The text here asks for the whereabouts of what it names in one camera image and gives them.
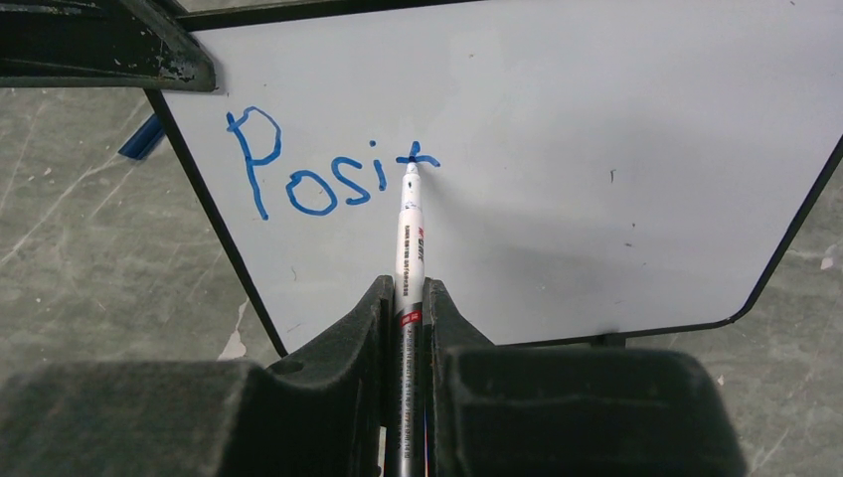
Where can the blue marker cap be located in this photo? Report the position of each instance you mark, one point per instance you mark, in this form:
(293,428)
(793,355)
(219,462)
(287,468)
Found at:
(144,140)

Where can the blue white marker pen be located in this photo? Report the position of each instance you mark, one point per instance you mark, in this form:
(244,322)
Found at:
(404,454)

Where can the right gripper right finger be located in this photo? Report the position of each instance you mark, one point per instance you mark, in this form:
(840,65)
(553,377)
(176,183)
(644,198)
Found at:
(567,411)

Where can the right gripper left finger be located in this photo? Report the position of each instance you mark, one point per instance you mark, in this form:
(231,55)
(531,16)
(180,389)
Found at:
(316,412)

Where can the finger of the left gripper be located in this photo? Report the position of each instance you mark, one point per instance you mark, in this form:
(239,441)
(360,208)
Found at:
(101,43)

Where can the white whiteboard black frame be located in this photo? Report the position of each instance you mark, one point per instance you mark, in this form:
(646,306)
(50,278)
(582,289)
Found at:
(586,166)

